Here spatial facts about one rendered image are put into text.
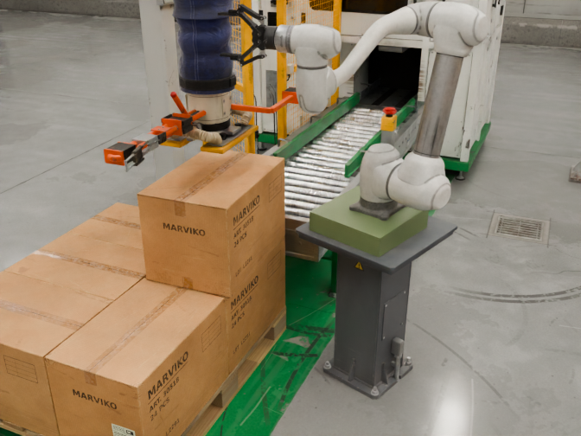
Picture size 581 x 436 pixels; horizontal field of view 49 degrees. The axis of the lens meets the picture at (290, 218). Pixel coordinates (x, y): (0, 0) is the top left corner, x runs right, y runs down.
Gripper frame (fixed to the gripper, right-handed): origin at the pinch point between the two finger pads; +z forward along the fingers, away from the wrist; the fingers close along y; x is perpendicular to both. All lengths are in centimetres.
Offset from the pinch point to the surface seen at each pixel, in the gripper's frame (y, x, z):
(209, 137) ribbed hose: 40.9, 7.9, 12.2
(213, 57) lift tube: 12.6, 19.8, 15.0
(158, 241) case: 84, -4, 32
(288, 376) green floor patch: 158, 21, -15
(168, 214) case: 70, -4, 26
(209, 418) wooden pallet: 156, -19, 5
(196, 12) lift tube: -4.2, 15.8, 19.1
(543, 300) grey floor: 158, 135, -123
